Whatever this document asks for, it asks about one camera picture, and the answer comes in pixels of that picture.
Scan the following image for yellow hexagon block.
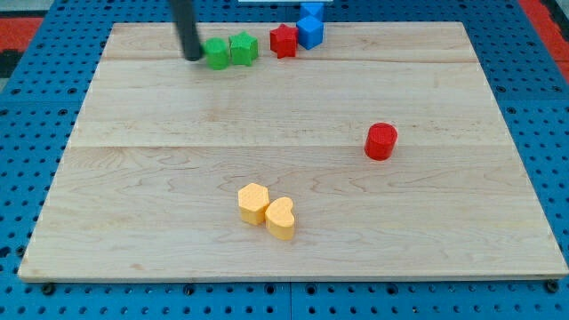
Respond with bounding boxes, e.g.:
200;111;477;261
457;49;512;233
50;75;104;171
237;183;270;225

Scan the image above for yellow heart block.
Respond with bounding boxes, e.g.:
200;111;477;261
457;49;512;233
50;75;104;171
265;196;295;241

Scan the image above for red cylinder block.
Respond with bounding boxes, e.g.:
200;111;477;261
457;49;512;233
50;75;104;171
364;123;398;161

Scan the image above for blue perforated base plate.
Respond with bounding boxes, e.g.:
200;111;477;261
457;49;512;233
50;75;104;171
1;0;568;319

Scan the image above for blue cube block front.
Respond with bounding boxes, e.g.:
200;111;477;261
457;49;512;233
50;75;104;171
296;16;325;50

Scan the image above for green star block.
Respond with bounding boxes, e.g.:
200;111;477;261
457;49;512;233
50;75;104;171
228;31;259;67

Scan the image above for blue cube block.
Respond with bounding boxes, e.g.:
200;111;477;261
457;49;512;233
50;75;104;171
300;2;325;21
296;16;325;50

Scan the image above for blue cube block rear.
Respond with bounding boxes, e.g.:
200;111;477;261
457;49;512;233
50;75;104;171
300;2;325;21

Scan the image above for light wooden board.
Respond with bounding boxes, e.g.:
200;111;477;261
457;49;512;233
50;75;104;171
19;22;568;284

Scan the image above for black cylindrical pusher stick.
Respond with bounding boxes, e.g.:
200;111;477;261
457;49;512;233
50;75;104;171
169;0;203;61

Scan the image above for green cylinder block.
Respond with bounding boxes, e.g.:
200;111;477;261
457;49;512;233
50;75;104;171
204;37;229;70

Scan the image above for red star block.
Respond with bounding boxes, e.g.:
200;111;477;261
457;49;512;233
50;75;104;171
269;24;298;59

